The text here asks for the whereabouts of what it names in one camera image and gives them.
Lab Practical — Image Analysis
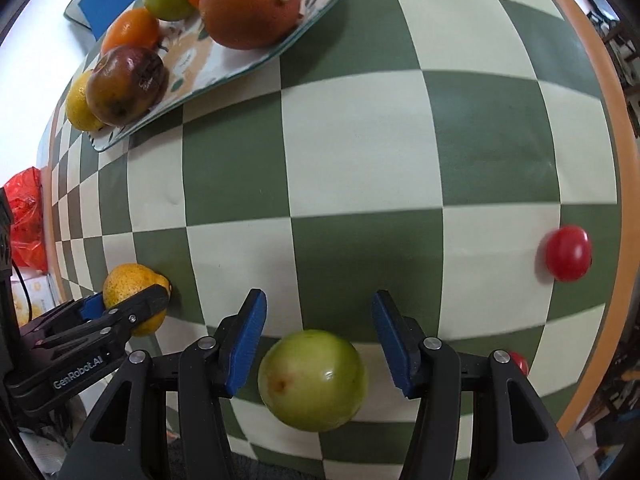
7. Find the yellow speckled orange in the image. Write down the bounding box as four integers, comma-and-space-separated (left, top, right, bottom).
102, 263, 171, 337

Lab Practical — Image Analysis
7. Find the red tomato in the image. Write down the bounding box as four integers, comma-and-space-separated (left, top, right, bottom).
509, 351, 529, 376
544, 226, 592, 282

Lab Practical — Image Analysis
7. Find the large dark orange fruit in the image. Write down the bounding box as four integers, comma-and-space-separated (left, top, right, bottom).
198, 0, 302, 50

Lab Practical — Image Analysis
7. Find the floral ceramic plate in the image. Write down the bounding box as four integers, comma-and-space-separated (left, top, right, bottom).
86, 0, 338, 153

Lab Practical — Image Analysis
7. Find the small orange tangerine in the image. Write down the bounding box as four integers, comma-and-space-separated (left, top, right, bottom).
101, 8, 160, 55

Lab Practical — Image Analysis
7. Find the red plastic bag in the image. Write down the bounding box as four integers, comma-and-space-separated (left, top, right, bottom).
3, 167, 48, 273

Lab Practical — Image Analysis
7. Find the dark red brown fruit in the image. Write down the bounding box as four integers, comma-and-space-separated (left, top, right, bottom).
86, 46, 168, 127

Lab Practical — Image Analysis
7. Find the yellow lemon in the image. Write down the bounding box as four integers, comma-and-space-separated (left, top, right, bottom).
65, 70, 105, 132

